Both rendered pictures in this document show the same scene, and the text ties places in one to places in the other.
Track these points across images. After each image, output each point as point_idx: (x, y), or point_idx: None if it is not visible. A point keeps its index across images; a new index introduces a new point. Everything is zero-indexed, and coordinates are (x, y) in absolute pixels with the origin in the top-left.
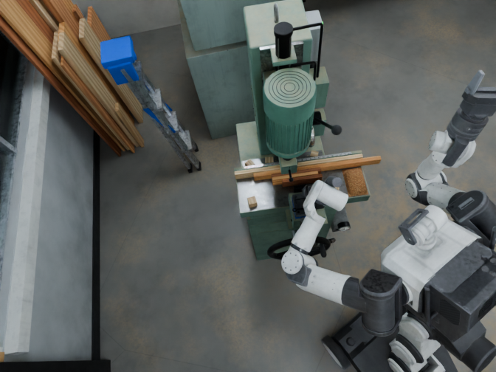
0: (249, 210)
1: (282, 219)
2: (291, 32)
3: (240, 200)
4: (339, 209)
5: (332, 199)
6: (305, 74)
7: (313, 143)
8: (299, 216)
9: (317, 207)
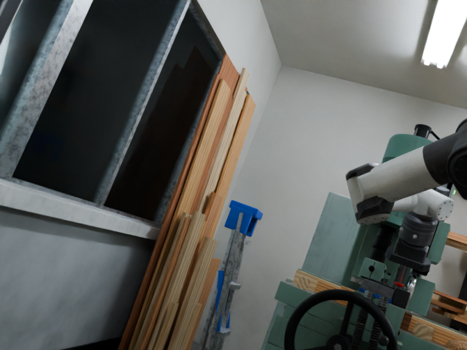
0: (295, 286)
1: None
2: (429, 126)
3: (288, 282)
4: (439, 201)
5: (433, 192)
6: None
7: (411, 288)
8: (365, 287)
9: (396, 298)
